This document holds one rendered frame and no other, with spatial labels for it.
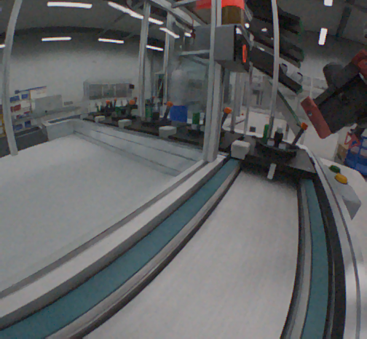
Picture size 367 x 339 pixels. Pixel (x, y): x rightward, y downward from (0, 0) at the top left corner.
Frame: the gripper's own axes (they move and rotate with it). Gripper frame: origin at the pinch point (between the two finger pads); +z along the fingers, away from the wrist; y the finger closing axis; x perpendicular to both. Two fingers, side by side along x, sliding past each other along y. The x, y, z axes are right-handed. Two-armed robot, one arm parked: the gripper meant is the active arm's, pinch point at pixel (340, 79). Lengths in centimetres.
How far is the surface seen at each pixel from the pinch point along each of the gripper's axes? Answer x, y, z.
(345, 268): 20.6, -7.4, -0.4
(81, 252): 8.9, -23.7, 23.3
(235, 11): -23.8, -2.8, -0.2
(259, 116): -188, -167, -367
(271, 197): 8.5, -22.7, -11.7
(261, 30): -53, -2, -37
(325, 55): -429, 185, -815
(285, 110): -20, -19, -46
